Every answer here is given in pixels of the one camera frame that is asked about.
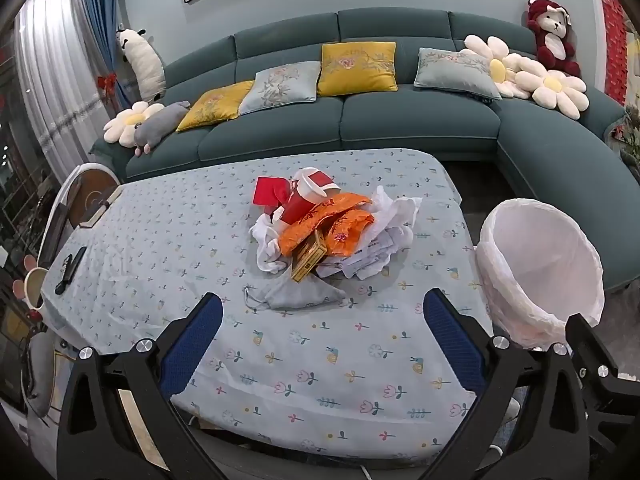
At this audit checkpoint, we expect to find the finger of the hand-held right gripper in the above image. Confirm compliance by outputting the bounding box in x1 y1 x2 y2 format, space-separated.
565 312 640 413

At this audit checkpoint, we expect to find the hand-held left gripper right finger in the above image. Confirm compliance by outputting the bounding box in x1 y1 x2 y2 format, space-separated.
422 287 608 480

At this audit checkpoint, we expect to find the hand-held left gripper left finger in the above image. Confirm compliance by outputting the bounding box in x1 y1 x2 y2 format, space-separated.
56 292 236 480

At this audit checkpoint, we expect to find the bin with white bag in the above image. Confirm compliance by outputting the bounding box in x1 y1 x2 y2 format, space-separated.
475 198 606 351

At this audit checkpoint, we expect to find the grey cloth pouch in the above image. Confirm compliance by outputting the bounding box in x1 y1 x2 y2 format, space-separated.
243 277 348 311

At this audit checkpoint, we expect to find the white paper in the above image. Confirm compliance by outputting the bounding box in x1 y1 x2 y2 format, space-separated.
315 185 423 281

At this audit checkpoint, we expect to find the gold cardboard box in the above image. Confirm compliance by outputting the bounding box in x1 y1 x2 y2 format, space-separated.
291 230 328 283

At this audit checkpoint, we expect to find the orange wrapper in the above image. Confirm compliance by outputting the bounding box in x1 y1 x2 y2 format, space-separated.
277 194 373 257
325 211 376 257

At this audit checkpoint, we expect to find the red white paper cup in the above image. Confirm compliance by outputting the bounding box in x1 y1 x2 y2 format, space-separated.
292 167 342 211

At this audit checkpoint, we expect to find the floral light blue tablecloth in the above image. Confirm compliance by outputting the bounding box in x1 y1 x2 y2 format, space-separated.
37 147 493 463

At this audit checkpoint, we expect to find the black remote control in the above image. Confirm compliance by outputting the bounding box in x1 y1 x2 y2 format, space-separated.
55 246 87 295

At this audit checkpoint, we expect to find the grey cushion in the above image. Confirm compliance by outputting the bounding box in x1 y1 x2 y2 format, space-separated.
27 332 56 416

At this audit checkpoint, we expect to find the flower shaped cream mug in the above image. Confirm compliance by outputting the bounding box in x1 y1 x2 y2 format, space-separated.
10 255 48 311

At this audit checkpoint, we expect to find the round wooden white-rimmed stand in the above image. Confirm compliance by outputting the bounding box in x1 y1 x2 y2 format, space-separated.
55 162 123 228

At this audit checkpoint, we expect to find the grey plush toy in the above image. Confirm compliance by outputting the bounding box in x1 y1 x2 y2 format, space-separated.
134 101 192 156

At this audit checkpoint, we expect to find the green potted plant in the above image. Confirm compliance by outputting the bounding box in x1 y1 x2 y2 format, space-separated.
605 105 640 166

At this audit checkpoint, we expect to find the white daisy flower pillow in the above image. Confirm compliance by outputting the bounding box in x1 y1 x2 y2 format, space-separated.
462 35 538 98
515 57 587 121
102 101 166 148

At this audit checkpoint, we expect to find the teal fabric sofa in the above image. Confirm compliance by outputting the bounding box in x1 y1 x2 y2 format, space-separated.
90 10 640 291

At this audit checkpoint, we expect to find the yellow embroidered cushion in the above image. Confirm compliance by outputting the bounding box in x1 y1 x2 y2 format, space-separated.
317 41 398 97
176 80 256 133

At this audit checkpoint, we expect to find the light blue embroidered cushion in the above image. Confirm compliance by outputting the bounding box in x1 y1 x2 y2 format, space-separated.
414 47 502 101
239 61 322 116

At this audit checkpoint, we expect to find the white panda plush toy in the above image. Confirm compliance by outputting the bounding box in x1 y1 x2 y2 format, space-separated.
115 25 167 103

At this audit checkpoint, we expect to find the white sheer curtain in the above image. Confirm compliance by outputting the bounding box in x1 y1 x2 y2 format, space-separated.
12 0 118 186

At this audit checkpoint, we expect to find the red white bear plush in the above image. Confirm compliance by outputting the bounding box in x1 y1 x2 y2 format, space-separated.
525 0 582 78

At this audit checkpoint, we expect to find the blue curtain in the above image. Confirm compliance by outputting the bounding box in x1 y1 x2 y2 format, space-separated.
80 0 136 111

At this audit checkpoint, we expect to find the red bordered wall decoration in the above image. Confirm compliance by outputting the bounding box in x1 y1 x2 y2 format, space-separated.
595 0 632 106

